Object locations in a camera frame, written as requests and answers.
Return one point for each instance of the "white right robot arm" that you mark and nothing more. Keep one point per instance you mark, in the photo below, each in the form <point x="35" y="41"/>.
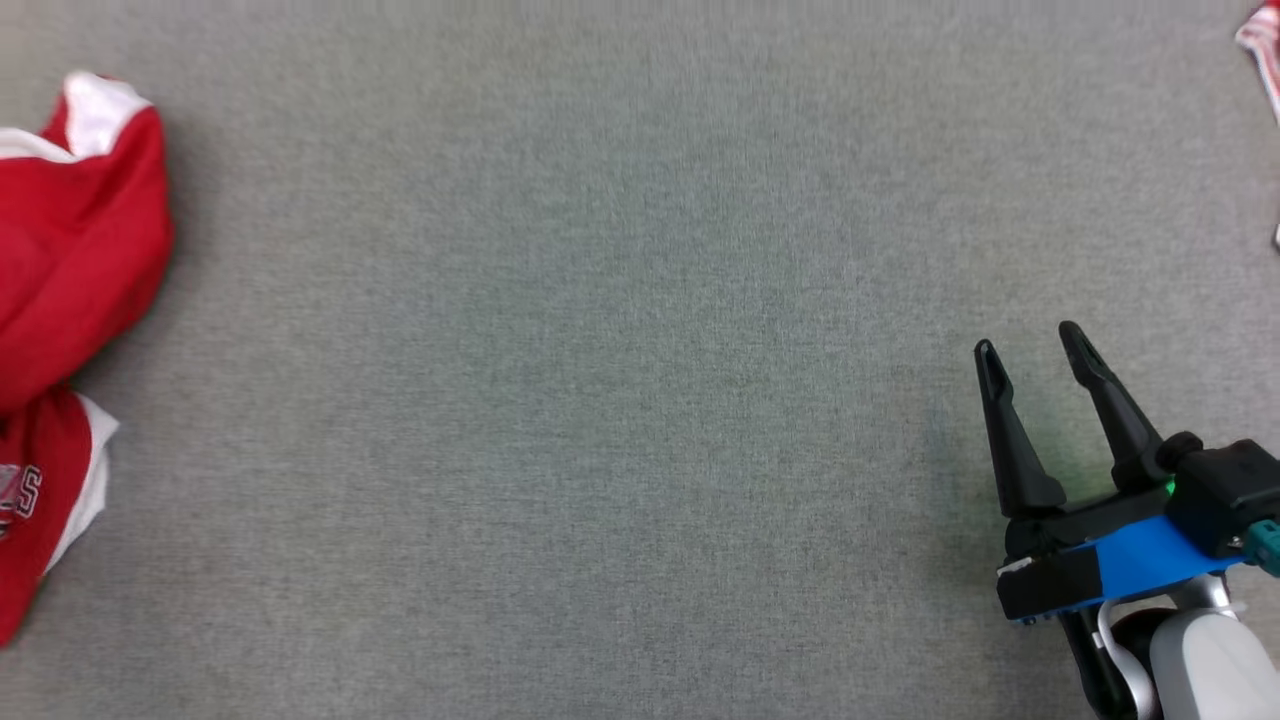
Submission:
<point x="1210" y="660"/>

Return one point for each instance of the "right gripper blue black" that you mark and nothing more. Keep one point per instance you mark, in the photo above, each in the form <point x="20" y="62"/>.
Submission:
<point x="1130" y="560"/>

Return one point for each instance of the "red jersey number 3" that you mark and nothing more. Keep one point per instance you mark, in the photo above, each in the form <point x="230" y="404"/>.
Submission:
<point x="1265" y="50"/>

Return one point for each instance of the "red shorts number 23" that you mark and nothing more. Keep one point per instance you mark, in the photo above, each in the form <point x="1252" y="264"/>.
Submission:
<point x="70" y="250"/>

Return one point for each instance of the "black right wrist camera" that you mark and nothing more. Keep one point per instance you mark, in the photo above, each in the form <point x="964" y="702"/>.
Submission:
<point x="1230" y="490"/>

